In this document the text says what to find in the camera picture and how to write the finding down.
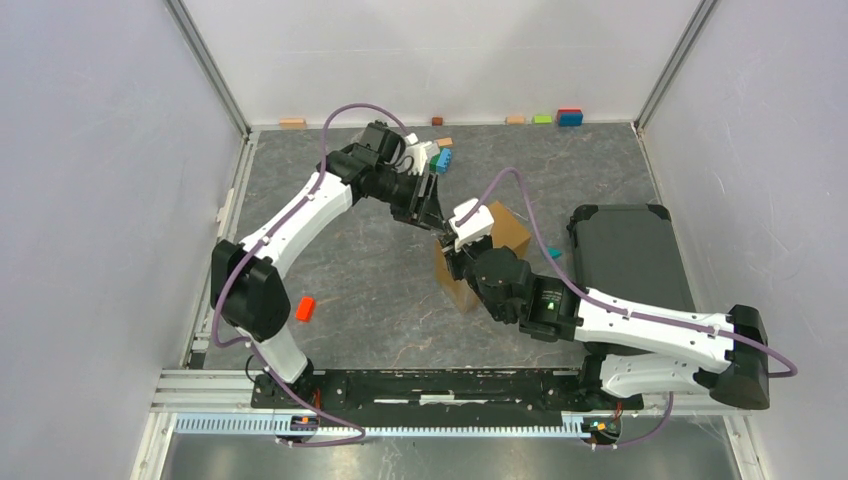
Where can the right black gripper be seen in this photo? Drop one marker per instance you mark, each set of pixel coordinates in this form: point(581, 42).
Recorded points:
point(454, 255)

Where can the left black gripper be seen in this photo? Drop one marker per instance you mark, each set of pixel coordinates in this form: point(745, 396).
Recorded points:
point(425, 211)

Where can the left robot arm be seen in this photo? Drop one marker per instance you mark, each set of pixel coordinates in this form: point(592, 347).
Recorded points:
point(246, 287)

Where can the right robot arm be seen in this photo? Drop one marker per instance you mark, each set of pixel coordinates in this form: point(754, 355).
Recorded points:
point(721, 354)

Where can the blue green block stack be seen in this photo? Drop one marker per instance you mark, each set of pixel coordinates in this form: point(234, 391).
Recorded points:
point(440, 162)

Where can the small red block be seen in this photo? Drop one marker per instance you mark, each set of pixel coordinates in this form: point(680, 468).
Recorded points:
point(305, 309)

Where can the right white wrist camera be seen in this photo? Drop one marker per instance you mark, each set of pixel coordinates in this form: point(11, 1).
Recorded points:
point(475, 228)

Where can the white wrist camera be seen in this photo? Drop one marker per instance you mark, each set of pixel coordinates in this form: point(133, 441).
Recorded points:
point(417, 154)
point(475, 228)

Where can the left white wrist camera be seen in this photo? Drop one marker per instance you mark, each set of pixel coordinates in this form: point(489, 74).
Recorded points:
point(417, 154)

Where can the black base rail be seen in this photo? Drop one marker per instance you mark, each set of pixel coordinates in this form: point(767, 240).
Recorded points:
point(441, 397)

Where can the green block at wall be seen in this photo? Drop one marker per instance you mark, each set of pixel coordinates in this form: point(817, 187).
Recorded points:
point(543, 118)

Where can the tan block at wall left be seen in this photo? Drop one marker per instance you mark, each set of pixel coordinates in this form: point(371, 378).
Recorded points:
point(292, 123)

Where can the red blue block at wall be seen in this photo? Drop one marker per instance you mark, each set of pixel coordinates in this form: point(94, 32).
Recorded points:
point(569, 117)

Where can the white toothed cable duct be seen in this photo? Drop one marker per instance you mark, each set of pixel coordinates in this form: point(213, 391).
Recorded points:
point(280, 424)

